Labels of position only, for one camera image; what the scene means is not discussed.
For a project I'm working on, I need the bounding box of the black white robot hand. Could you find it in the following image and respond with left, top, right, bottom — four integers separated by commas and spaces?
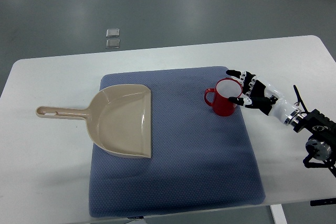
226, 70, 301, 125

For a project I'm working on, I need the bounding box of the blue textured mat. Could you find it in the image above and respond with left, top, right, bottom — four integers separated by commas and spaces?
89, 66, 265, 218

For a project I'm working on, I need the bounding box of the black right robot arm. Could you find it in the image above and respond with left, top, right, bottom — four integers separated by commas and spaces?
290, 86, 335, 175

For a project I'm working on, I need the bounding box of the white table leg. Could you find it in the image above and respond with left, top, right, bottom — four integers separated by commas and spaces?
270, 204, 287, 224

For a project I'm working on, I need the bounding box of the red cup with handle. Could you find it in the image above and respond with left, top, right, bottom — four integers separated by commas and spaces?
204, 78, 243, 116

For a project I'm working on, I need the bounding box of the beige plastic dustpan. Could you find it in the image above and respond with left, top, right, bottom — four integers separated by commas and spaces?
36, 84, 152, 158

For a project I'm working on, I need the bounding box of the black table control panel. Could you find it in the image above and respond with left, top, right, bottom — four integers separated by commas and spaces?
310, 198, 336, 207

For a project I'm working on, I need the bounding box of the upper metal floor plate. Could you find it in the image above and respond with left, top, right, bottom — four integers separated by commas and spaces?
106, 28, 120, 38

